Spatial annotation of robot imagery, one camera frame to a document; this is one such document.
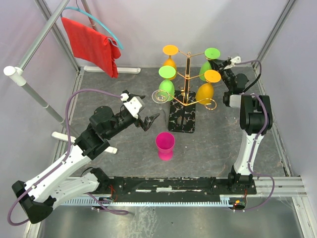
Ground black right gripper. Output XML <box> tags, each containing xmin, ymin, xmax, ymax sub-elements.
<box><xmin>208</xmin><ymin>58</ymin><xmax>233</xmax><ymax>91</ymax></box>

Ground green wine glass front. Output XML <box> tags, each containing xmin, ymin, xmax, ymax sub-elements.
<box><xmin>199</xmin><ymin>48</ymin><xmax>221</xmax><ymax>81</ymax></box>

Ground green wine glass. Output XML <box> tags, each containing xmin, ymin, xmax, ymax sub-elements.
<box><xmin>199</xmin><ymin>48</ymin><xmax>221</xmax><ymax>81</ymax></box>
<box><xmin>157</xmin><ymin>65</ymin><xmax>176</xmax><ymax>102</ymax></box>

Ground clear champagne glass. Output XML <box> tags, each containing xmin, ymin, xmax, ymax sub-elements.
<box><xmin>152</xmin><ymin>89</ymin><xmax>169</xmax><ymax>123</ymax></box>

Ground yellow wine glass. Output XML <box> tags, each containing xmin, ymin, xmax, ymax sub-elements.
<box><xmin>162</xmin><ymin>45</ymin><xmax>179</xmax><ymax>70</ymax></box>
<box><xmin>196</xmin><ymin>69</ymin><xmax>221</xmax><ymax>105</ymax></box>

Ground pink wine glass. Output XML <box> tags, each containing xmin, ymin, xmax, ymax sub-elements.
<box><xmin>156</xmin><ymin>132</ymin><xmax>175</xmax><ymax>161</ymax></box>

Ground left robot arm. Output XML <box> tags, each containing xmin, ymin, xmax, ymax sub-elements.
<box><xmin>7</xmin><ymin>90</ymin><xmax>159</xmax><ymax>226</ymax></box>

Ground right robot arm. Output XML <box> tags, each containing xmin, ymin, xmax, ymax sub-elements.
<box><xmin>208</xmin><ymin>57</ymin><xmax>273</xmax><ymax>195</ymax></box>

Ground gold wine glass rack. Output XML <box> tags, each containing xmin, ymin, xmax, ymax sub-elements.
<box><xmin>167</xmin><ymin>49</ymin><xmax>217</xmax><ymax>133</ymax></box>

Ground teal clothes hanger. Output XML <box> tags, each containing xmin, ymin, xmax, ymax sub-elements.
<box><xmin>60</xmin><ymin>6</ymin><xmax>124</xmax><ymax>50</ymax></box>

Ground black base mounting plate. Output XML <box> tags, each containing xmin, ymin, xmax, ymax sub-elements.
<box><xmin>92</xmin><ymin>168</ymin><xmax>256</xmax><ymax>202</ymax></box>

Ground red cloth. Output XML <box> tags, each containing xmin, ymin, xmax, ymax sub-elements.
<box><xmin>61</xmin><ymin>17</ymin><xmax>121</xmax><ymax>78</ymax></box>

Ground white clothes stand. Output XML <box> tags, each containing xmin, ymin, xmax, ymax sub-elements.
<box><xmin>3</xmin><ymin>0</ymin><xmax>141</xmax><ymax>142</ymax></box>

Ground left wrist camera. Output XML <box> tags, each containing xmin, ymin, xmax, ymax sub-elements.
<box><xmin>120</xmin><ymin>94</ymin><xmax>145</xmax><ymax>119</ymax></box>

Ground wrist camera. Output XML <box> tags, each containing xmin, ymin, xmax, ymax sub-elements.
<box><xmin>120</xmin><ymin>94</ymin><xmax>145</xmax><ymax>119</ymax></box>
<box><xmin>225</xmin><ymin>56</ymin><xmax>241</xmax><ymax>69</ymax></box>

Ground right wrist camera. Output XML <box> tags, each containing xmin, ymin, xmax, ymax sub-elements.
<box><xmin>225</xmin><ymin>56</ymin><xmax>241</xmax><ymax>69</ymax></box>

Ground white slotted cable duct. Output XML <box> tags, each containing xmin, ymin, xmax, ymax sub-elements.
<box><xmin>62</xmin><ymin>195</ymin><xmax>246</xmax><ymax>208</ymax></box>

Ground aluminium frame post left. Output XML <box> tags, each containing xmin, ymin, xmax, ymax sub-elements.
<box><xmin>35</xmin><ymin>0</ymin><xmax>80</xmax><ymax>71</ymax></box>

